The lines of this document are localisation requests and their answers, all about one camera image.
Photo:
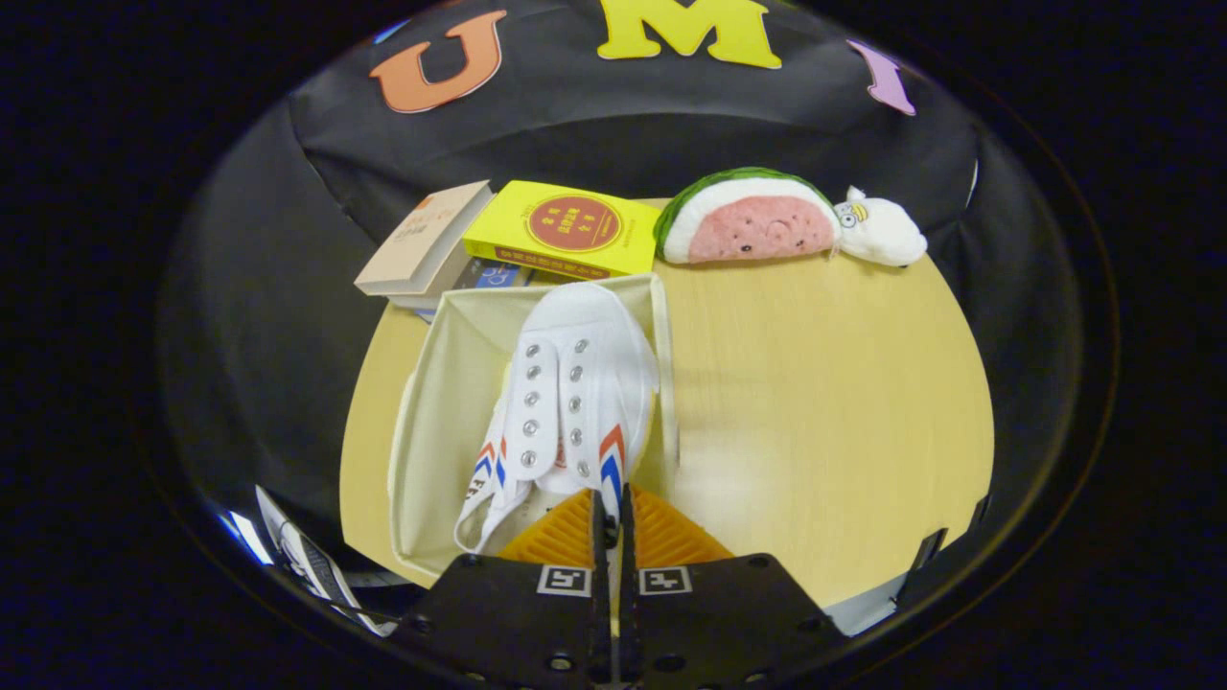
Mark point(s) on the beige book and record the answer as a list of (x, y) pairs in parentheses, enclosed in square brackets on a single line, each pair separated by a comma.
[(422, 240)]

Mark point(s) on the yellow book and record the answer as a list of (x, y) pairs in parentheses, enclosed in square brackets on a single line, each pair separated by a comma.
[(508, 225)]

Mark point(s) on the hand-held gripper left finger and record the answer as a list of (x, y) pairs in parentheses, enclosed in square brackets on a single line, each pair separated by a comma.
[(600, 546)]

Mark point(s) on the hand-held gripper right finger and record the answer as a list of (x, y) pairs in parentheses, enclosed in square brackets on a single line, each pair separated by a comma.
[(626, 551)]

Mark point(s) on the cream fabric storage box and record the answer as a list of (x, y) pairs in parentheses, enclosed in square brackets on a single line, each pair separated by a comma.
[(441, 431)]

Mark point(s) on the watermelon slice plush toy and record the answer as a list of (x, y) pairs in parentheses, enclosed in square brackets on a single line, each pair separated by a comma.
[(757, 230)]

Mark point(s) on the white plush toy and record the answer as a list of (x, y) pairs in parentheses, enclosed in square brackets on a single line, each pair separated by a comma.
[(887, 235)]

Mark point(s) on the grey book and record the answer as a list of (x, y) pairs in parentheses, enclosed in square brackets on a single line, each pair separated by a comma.
[(417, 300)]

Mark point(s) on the black backdrop cloth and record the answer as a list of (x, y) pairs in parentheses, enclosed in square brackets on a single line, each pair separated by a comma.
[(268, 287)]

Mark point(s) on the white canvas shoe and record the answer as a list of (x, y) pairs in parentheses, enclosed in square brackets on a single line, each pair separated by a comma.
[(508, 402), (585, 335)]

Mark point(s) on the blue book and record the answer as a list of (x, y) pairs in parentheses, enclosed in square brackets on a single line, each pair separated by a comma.
[(489, 276)]

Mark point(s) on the dark blue printed sheet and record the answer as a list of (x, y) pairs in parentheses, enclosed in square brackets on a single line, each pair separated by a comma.
[(244, 537)]

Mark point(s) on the person's black white sneaker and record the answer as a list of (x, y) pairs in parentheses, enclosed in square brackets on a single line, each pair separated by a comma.
[(316, 565)]

